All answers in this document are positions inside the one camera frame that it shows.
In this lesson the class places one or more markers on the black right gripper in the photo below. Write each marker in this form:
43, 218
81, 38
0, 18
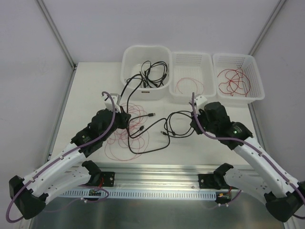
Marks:
198, 122

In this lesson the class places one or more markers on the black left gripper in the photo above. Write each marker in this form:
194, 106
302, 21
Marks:
124, 117

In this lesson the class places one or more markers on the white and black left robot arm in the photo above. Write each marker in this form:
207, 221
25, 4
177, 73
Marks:
71, 168

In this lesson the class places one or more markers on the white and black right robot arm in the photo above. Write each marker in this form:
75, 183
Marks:
281, 193

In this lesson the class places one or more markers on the white perforated middle basket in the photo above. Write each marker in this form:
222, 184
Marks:
192, 73

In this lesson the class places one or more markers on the white perforated basket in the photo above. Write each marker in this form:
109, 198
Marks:
192, 73
237, 78

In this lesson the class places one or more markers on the white perforated right basket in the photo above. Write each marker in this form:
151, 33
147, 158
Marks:
237, 78

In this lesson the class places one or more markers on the white solid plastic tub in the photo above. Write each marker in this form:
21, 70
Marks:
152, 61

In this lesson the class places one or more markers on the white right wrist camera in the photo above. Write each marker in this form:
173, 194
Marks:
200, 100

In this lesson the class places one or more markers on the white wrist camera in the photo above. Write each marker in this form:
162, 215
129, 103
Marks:
200, 100
112, 101

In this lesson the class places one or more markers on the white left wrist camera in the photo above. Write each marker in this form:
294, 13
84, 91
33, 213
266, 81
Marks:
112, 101

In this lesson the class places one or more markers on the aluminium mounting rail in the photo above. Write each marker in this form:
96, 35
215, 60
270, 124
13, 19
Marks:
156, 177

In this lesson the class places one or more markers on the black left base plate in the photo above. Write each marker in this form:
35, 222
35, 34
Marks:
102, 179

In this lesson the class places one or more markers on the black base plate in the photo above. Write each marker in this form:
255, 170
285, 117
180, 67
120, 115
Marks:
211, 181
102, 179

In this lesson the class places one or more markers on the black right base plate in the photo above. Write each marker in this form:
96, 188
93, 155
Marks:
211, 181

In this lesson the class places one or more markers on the white slotted cable duct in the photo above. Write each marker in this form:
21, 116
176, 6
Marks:
140, 194

